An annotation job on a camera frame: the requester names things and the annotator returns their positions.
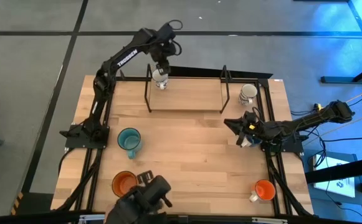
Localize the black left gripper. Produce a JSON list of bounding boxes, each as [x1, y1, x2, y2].
[[151, 42, 174, 75]]

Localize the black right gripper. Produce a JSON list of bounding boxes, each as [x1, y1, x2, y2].
[[224, 118, 264, 148]]

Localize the white blue striped mug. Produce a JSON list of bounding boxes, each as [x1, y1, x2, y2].
[[151, 68, 170, 91], [238, 83, 259, 106]]

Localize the blue mug white handle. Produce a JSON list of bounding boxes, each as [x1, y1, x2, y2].
[[241, 135, 264, 149]]

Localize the orange mug white handle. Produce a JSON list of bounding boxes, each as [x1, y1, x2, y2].
[[249, 179, 277, 203]]

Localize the teal mug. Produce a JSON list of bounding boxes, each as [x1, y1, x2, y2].
[[117, 127, 143, 160]]

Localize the black beam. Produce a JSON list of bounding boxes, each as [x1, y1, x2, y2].
[[305, 154, 362, 195]]

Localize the white flat device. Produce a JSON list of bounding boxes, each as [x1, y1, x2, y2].
[[312, 152, 356, 199]]

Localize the black base hazard stripes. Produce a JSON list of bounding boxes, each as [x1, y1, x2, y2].
[[11, 191, 55, 216]]

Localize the black rig crossbar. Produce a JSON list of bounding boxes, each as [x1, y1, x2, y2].
[[0, 211, 362, 224]]

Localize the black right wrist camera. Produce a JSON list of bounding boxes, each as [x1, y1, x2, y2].
[[244, 111, 259, 124]]

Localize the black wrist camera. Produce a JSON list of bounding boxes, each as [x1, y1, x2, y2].
[[158, 22, 177, 41], [244, 111, 259, 124]]

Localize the black looped camera cable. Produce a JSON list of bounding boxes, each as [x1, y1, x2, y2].
[[251, 106, 264, 125], [167, 19, 184, 57]]

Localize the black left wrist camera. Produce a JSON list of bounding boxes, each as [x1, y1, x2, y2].
[[158, 22, 177, 41]]

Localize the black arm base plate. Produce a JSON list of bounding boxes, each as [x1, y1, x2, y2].
[[261, 133, 305, 154], [59, 123, 110, 149]]

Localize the black metal rack frame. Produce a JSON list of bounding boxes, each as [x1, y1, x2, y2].
[[54, 74, 315, 218]]

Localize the beige cord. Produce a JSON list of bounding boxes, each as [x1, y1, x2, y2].
[[302, 110, 362, 147]]

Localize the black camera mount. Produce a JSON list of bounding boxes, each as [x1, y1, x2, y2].
[[105, 170, 173, 224]]

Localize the black desk frame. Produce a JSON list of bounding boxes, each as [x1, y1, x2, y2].
[[294, 0, 362, 84]]

